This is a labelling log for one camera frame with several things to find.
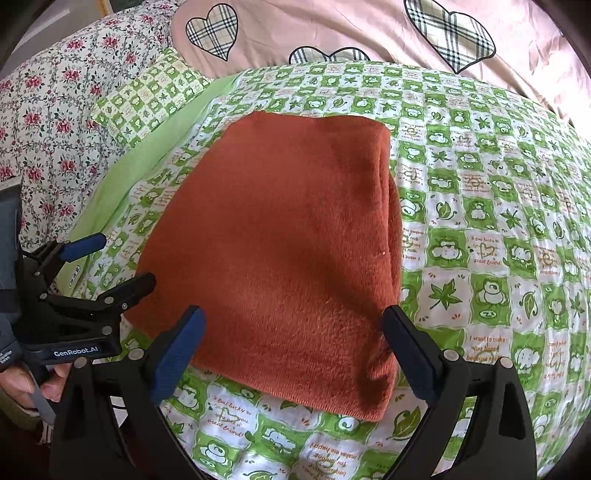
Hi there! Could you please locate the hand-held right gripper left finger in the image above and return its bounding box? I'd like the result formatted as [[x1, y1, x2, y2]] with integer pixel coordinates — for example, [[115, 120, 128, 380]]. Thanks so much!
[[48, 305, 206, 480]]

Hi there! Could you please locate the green checked cartoon quilt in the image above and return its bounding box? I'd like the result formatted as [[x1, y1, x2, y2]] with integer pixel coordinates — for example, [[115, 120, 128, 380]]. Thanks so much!
[[69, 62, 591, 480]]

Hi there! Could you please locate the green checked cartoon pillow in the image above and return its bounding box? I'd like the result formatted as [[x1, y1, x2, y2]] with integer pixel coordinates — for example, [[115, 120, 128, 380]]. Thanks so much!
[[90, 47, 215, 148]]

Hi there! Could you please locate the rust orange fleece garment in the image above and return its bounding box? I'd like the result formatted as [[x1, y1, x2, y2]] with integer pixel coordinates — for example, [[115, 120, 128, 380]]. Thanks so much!
[[126, 111, 403, 422]]

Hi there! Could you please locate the pink quilt with plaid hearts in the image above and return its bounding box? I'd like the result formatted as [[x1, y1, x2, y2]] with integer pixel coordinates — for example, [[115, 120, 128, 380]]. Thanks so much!
[[168, 0, 587, 125]]

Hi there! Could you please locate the person's left hand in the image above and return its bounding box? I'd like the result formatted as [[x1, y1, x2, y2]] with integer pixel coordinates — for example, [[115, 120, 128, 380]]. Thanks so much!
[[0, 362, 75, 411]]

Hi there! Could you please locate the floral bed sheet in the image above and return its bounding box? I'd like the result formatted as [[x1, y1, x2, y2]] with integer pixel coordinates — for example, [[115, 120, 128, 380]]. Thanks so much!
[[0, 0, 185, 259]]

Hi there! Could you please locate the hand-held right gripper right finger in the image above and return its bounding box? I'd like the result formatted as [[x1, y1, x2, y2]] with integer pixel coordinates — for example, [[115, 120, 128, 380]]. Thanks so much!
[[382, 304, 539, 480]]

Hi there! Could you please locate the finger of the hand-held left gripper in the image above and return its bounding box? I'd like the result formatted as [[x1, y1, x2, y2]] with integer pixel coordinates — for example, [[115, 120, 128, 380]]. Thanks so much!
[[44, 272, 158, 324], [32, 233, 107, 278]]

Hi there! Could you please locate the plain green sheet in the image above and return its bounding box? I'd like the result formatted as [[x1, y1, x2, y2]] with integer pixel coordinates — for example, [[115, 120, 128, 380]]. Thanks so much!
[[51, 76, 236, 296]]

